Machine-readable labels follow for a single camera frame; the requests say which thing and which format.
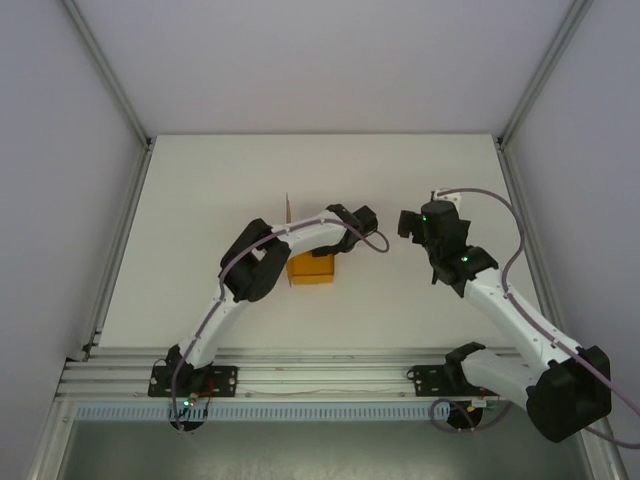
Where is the lilac arm cable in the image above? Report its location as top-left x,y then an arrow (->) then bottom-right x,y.
169,214 -> 391,434
430,187 -> 640,449

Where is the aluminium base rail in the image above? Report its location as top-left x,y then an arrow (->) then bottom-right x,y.
54,347 -> 601,401

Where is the aluminium right table side rail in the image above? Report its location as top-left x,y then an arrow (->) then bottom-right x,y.
494,137 -> 576,346

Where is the lilac right arm cable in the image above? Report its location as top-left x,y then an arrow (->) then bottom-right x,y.
430,187 -> 640,449

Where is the grey metal lower panel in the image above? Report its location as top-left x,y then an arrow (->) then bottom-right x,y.
27,399 -> 629,480

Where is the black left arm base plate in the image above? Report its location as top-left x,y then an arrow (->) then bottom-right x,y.
147,363 -> 239,399

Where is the aluminium left table side rail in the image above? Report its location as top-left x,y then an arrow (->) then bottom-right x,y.
79,137 -> 156,362

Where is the aluminium right frame post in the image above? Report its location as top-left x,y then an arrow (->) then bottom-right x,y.
497,0 -> 596,147

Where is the aluminium table side rail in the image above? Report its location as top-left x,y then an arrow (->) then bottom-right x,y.
79,137 -> 156,362
494,137 -> 576,346

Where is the yellow corrugated cardboard box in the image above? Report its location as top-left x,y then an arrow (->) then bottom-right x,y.
284,192 -> 337,289

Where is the lilac left arm cable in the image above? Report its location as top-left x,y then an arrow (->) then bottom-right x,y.
169,214 -> 391,434

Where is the grey slotted cable duct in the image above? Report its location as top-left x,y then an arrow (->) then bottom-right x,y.
74,402 -> 501,422

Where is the aluminium left frame post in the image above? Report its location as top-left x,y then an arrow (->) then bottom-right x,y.
62,0 -> 154,147

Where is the aluminium frame post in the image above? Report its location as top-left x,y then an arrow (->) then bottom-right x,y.
497,0 -> 596,147
62,0 -> 154,147

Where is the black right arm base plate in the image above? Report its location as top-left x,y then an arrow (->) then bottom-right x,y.
407,363 -> 481,397

